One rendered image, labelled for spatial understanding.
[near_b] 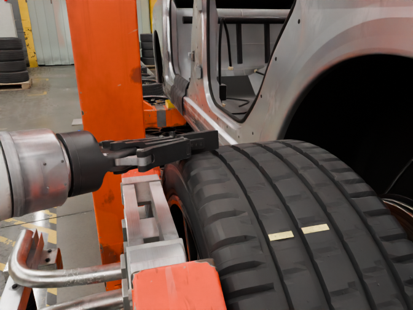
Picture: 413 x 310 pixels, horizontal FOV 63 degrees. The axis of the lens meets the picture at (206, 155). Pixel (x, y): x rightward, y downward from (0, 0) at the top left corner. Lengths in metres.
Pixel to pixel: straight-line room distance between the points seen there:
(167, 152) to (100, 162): 0.08
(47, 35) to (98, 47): 12.46
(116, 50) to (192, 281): 0.69
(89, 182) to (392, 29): 0.51
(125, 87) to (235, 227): 0.62
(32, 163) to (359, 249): 0.35
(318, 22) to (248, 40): 2.34
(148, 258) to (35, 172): 0.15
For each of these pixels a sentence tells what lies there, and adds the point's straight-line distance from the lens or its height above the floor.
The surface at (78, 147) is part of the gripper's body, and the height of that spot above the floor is 1.23.
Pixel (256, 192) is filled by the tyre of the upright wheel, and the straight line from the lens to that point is 0.41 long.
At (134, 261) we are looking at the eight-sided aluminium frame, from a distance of 0.39.
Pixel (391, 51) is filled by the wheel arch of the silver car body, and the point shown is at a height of 1.32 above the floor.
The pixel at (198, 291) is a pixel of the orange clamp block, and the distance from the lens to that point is 0.30.
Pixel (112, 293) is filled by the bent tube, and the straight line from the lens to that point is 0.52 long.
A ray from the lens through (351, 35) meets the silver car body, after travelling 0.71.
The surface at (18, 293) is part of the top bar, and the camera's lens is 0.62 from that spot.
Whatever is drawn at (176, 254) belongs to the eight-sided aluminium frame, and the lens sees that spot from 0.39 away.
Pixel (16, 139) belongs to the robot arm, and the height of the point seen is 1.25.
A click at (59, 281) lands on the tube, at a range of 0.57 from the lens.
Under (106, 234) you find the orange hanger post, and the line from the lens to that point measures 1.07.
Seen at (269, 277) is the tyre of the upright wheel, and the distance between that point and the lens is 0.35.
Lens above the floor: 1.36
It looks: 21 degrees down
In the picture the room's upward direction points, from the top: straight up
